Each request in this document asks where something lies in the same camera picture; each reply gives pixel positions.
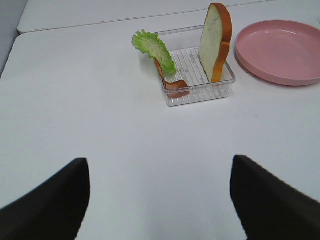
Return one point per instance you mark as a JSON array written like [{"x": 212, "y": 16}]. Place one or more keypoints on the clear plastic left tray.
[{"x": 183, "y": 45}]

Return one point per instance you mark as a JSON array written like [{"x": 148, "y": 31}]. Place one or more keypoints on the pink round plate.
[{"x": 282, "y": 52}]

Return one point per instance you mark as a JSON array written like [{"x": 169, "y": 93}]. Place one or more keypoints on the bread slice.
[{"x": 215, "y": 41}]

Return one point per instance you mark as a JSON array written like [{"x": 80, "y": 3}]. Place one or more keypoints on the green lettuce leaf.
[{"x": 149, "y": 43}]

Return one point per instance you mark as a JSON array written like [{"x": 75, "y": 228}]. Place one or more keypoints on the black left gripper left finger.
[{"x": 52, "y": 211}]

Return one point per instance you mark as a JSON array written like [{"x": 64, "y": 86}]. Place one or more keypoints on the bacon strip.
[{"x": 179, "y": 87}]

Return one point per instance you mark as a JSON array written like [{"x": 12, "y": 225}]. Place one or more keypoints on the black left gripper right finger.
[{"x": 268, "y": 208}]

